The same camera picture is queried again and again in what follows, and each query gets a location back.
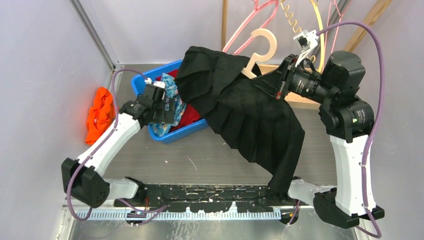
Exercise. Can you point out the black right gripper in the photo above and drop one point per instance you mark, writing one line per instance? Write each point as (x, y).
(277, 83)

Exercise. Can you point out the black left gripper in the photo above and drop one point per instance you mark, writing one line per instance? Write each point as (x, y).
(168, 116)

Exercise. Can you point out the blue floral garment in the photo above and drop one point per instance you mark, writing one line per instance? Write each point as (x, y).
(171, 109)

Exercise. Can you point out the red pleated skirt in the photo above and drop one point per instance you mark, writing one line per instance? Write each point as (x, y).
(184, 115)

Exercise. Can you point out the black garment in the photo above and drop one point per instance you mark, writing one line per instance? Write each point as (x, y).
(265, 131)

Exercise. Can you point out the wooden hanger with metal hook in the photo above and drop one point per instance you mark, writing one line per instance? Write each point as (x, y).
(306, 15)

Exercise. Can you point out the pink wire hanger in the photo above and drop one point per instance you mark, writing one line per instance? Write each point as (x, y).
(336, 12)

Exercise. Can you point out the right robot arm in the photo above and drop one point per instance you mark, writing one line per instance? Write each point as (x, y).
(348, 121)

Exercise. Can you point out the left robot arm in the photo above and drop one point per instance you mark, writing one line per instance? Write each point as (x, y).
(83, 179)

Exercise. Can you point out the wooden rack base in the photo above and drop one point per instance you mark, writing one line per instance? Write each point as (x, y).
(294, 100)

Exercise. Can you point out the blue plastic bin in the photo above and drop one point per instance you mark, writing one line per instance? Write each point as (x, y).
(138, 86)

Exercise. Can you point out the orange cloth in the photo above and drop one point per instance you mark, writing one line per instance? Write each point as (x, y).
(100, 115)

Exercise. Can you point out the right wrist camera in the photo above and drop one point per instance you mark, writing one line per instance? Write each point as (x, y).
(306, 41)

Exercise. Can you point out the wooden rack post left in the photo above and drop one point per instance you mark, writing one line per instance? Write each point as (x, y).
(224, 17)

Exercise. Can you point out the wooden rack post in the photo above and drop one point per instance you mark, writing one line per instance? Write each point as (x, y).
(370, 19)
(224, 17)

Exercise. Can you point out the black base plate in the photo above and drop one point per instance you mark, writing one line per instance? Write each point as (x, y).
(209, 198)

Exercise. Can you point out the wooden rack post right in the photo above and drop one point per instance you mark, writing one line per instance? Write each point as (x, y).
(370, 19)

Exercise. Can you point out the aluminium frame rail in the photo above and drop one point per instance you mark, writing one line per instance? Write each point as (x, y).
(93, 33)

